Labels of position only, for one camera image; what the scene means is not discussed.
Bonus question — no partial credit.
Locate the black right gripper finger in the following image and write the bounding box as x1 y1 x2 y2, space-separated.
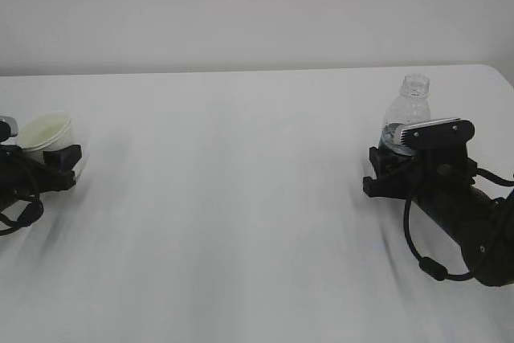
369 147 413 177

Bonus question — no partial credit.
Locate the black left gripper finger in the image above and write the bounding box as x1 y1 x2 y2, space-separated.
43 144 82 170

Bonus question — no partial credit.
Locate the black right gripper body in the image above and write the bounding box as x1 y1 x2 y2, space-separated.
362 147 478 198

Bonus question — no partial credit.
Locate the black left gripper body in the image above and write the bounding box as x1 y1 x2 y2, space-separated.
1 145 76 209

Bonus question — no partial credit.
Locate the white paper cup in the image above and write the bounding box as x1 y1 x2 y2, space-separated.
15 112 77 164

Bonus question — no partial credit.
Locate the clear green-label water bottle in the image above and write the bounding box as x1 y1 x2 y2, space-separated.
379 74 430 157

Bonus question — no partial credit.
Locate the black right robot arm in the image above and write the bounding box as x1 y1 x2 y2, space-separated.
363 145 513 287

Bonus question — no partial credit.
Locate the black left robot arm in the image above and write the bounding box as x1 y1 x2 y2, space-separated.
1 144 82 209

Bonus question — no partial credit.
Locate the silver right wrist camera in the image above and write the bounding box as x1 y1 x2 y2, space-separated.
392 118 475 157

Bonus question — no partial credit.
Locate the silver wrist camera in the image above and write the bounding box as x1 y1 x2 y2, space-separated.
392 118 475 157
0 116 18 143

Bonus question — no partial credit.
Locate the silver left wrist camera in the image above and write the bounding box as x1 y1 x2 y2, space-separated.
0 116 18 143

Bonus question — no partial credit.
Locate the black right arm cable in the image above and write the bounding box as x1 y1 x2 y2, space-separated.
402 165 514 283

